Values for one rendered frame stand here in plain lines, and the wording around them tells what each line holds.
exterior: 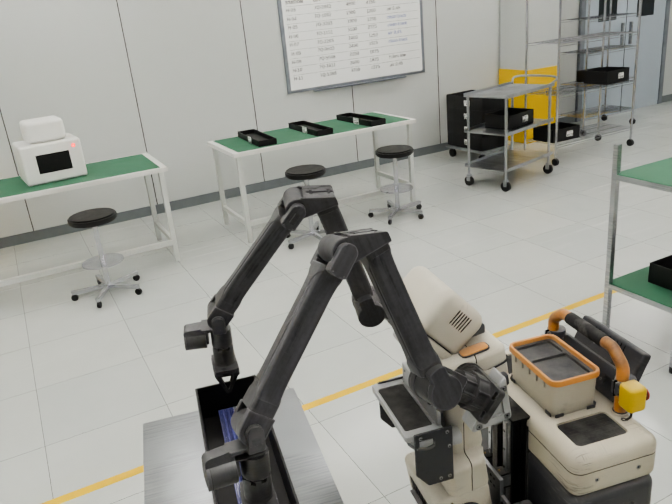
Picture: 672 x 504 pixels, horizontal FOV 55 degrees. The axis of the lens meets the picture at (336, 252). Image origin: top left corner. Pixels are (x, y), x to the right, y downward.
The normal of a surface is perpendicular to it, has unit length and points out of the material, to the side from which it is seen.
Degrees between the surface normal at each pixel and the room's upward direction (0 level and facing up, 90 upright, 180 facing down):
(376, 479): 0
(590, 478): 90
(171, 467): 0
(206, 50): 90
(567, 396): 92
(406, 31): 90
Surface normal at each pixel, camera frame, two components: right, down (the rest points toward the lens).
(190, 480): -0.09, -0.93
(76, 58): 0.46, 0.28
